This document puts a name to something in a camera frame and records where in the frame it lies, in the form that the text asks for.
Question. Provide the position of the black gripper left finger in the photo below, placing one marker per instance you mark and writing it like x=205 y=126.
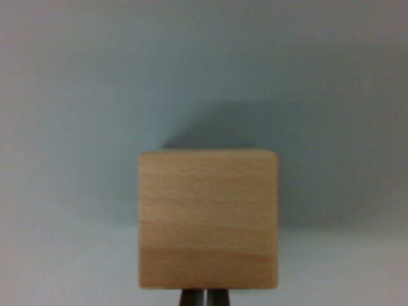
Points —
x=190 y=298

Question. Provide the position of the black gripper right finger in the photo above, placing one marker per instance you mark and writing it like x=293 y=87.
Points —
x=220 y=298

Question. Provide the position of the wooden cube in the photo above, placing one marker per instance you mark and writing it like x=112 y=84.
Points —
x=208 y=220

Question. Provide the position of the light blue plastic tray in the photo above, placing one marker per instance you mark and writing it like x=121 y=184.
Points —
x=204 y=63

